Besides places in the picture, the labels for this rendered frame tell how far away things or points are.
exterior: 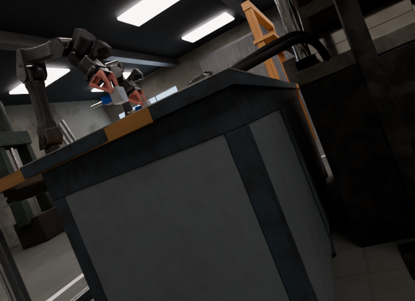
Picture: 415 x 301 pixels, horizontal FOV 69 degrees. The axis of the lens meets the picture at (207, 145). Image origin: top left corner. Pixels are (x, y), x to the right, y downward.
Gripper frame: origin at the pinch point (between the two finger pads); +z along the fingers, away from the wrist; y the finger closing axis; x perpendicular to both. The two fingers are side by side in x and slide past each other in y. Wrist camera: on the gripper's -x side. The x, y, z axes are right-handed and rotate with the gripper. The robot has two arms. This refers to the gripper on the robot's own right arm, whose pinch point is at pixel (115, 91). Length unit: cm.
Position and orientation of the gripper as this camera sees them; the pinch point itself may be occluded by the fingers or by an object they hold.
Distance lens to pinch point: 112.1
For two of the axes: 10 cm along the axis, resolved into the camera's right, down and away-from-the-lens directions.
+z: 7.6, 6.5, -0.8
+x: -6.2, 7.5, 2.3
